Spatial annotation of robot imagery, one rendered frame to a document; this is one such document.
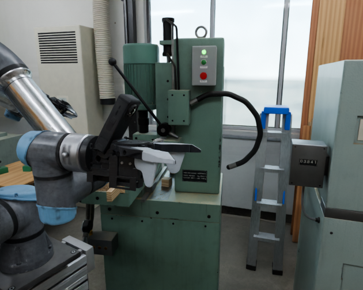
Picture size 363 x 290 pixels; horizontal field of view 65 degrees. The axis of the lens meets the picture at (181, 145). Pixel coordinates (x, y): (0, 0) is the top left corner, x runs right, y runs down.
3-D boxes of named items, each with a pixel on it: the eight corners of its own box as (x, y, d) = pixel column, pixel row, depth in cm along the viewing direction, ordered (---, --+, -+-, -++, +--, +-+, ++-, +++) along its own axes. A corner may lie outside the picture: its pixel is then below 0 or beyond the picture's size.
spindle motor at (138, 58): (132, 106, 156) (129, 46, 148) (163, 107, 153) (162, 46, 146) (120, 110, 139) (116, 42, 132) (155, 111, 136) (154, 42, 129)
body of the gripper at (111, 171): (155, 182, 56) (102, 175, 60) (157, 138, 55) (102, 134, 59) (137, 191, 49) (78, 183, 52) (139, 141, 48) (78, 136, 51)
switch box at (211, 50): (193, 84, 128) (193, 47, 124) (215, 84, 127) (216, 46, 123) (191, 85, 122) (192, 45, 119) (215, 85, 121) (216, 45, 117)
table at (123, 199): (114, 160, 180) (114, 151, 178) (162, 163, 175) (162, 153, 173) (59, 202, 121) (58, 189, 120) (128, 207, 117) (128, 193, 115)
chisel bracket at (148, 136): (137, 147, 155) (136, 131, 153) (162, 148, 153) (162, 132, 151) (132, 150, 148) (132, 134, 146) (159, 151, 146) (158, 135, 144)
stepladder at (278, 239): (247, 259, 221) (257, 104, 205) (281, 265, 213) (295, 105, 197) (245, 270, 205) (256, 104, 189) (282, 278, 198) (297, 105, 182)
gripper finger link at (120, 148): (159, 160, 46) (135, 153, 53) (160, 149, 46) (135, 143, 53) (133, 162, 43) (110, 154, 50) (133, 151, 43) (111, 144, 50)
